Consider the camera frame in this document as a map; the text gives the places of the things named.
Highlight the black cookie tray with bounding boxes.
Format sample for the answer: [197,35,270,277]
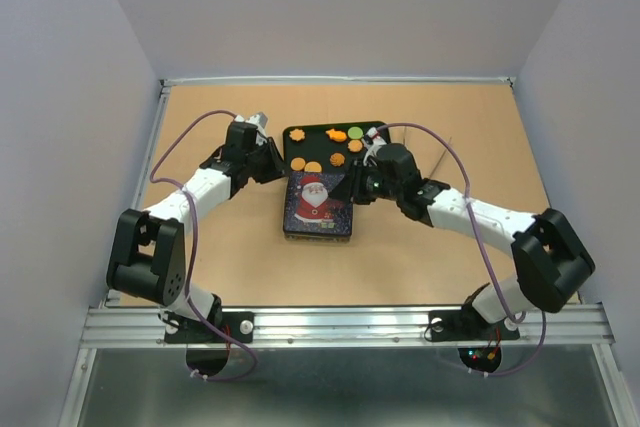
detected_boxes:
[283,121,383,174]

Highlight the purple cable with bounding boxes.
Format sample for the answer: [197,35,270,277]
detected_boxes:
[379,121,547,379]
[149,110,259,382]

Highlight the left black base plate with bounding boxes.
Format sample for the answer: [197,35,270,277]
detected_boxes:
[158,311,255,344]

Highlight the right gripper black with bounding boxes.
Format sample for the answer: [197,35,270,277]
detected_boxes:
[328,156,402,204]

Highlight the metal tongs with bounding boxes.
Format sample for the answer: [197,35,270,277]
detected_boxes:
[401,127,448,178]

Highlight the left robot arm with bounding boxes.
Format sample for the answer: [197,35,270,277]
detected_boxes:
[106,112,285,341]

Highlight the orange bear cookie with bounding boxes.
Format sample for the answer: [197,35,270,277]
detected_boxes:
[325,128,348,143]

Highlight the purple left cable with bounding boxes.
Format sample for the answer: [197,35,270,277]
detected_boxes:
[149,110,259,382]

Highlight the orange round cookie upper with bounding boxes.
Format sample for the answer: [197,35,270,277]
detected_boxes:
[347,139,364,153]

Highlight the orange round cookie left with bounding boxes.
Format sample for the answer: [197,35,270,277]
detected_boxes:
[290,157,306,171]

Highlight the gold cookie tin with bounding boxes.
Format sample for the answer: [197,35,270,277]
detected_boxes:
[284,233,351,244]

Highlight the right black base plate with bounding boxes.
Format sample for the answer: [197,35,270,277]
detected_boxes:
[423,307,520,343]

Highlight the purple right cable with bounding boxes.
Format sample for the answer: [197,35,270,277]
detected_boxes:
[379,121,547,379]

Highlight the green cookie lower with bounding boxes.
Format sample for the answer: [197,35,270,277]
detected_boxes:
[347,126,364,140]

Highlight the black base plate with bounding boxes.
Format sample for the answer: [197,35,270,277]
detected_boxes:
[158,311,255,344]
[423,307,520,343]

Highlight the gold tin lid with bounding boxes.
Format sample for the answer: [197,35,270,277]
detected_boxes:
[283,172,353,237]

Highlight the orange round cookie bottom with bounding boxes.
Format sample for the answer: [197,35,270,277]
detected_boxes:
[304,161,322,173]

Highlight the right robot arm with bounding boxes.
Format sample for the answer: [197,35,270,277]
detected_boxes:
[329,143,595,342]

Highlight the orange round cookie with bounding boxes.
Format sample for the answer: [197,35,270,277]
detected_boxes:
[347,139,364,153]
[290,157,306,171]
[304,161,322,173]

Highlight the aluminium front rail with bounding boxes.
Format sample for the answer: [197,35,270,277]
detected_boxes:
[80,304,615,351]

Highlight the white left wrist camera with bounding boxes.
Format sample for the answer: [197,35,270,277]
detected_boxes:
[234,112,268,141]

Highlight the orange flower cookie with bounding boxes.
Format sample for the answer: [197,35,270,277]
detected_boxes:
[289,128,306,142]

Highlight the orange swirl cookie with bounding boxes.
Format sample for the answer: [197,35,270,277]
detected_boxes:
[329,152,346,167]

